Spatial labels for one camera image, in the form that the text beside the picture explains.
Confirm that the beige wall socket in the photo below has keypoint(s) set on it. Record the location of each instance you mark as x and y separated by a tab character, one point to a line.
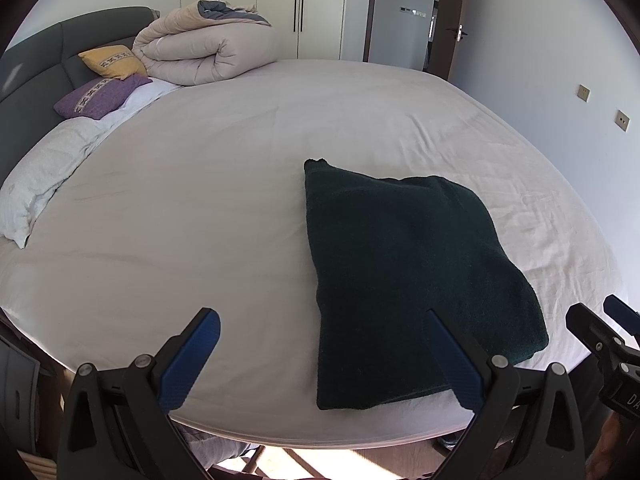
583	92
622	120

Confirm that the wall control panel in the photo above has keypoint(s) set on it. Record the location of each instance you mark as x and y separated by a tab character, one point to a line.
412	10

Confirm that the purple patterned pillow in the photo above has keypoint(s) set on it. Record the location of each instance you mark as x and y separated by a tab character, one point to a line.
97	97

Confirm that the person's right hand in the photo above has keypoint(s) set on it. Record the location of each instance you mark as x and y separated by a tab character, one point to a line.
607	445

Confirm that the white pillow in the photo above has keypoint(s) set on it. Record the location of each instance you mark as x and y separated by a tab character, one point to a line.
35	180
150	92

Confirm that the bed with white sheet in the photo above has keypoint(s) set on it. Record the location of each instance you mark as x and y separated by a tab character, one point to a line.
225	185

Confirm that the yellow patterned pillow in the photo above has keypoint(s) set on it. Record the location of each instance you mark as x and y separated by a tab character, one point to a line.
112	61

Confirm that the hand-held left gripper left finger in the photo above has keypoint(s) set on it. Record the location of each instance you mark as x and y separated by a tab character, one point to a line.
192	360

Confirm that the grey padded headboard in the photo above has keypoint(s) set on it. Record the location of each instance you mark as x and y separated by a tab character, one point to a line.
45	55

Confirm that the rolled beige duvet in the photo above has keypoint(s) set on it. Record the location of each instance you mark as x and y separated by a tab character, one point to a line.
200	50

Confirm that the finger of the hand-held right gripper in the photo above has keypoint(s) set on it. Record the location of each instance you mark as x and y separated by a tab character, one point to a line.
622	315
592	332

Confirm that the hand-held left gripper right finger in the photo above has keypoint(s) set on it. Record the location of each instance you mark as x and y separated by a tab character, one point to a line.
452	360

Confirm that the grey nightstand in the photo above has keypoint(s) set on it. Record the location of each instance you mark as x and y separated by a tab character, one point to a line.
20	390

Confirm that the brown door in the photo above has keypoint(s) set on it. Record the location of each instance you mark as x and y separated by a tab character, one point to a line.
452	10

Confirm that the brown door frame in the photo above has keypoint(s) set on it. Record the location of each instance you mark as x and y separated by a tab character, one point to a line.
369	20

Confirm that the white wardrobe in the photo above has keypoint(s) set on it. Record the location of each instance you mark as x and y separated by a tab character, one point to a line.
320	5

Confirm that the dark green sweater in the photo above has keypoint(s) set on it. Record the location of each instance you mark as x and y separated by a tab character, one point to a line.
400	270

